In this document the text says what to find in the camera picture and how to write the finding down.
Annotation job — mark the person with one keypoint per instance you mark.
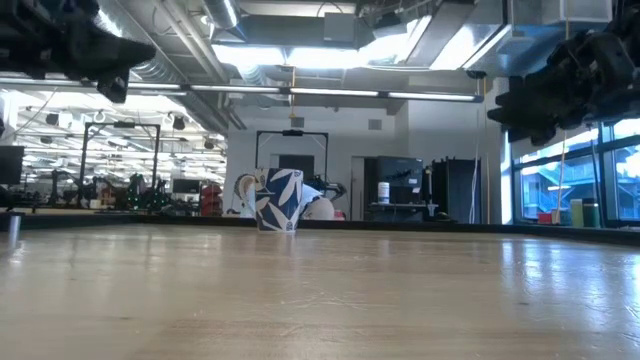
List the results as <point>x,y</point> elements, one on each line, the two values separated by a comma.
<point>320,210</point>

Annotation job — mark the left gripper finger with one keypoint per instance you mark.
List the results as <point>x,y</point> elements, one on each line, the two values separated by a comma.
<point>115,55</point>
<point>112,90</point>

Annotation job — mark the long ceiling light bar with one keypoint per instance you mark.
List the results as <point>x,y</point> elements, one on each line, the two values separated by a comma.
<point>330,92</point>

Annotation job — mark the silver metal post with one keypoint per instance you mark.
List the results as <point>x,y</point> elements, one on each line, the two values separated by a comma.
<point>14,227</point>

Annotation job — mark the silver ventilation duct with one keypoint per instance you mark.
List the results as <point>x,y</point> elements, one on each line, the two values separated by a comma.
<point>165,45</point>

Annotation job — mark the black cabinet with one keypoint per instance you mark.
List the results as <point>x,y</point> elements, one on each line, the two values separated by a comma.
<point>400,175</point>

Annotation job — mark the small red box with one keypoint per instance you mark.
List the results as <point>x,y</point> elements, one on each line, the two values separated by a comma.
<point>544,218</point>

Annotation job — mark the black tall panel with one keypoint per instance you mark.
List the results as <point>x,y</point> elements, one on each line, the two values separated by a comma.
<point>457,190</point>

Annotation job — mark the black aluminium table frame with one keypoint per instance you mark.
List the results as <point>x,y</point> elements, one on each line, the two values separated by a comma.
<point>150,220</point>

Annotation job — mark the black metal frame rig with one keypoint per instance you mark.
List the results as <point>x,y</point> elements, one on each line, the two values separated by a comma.
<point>120,125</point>
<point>292,133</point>

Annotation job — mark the black computer monitor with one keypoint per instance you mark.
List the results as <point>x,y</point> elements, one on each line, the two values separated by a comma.
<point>11,165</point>

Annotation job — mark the black background robot arms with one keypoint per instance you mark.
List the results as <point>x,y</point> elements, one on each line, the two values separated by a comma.
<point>62,187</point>

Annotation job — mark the small black background robot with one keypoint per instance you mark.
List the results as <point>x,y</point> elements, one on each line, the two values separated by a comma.
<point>335,189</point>

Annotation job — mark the white wipes canister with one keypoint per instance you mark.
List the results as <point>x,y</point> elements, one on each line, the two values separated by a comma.
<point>383,192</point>

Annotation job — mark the blue white leaf mug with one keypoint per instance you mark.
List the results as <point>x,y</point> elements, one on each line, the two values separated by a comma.
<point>280,200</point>

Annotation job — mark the light green cup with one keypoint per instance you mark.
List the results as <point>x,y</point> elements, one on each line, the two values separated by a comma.
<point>576,215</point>

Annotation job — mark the grey ceiling box unit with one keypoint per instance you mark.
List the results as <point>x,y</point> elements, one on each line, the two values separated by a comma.
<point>340,27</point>

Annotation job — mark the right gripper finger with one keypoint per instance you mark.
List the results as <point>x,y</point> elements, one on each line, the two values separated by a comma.
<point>540,100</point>
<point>543,135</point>

